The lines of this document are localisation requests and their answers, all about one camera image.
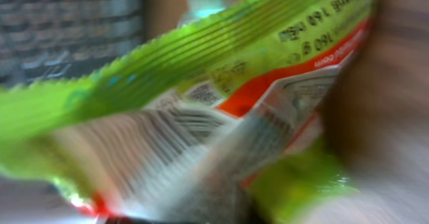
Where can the Haribo gummy candy bag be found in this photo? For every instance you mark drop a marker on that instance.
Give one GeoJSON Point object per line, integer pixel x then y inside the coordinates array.
{"type": "Point", "coordinates": [209, 123]}

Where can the teal wet wipes pack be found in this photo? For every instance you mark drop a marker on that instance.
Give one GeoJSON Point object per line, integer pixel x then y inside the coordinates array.
{"type": "Point", "coordinates": [199, 9]}

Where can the grey plastic basket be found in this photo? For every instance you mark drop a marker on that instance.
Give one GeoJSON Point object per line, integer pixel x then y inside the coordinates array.
{"type": "Point", "coordinates": [44, 39]}

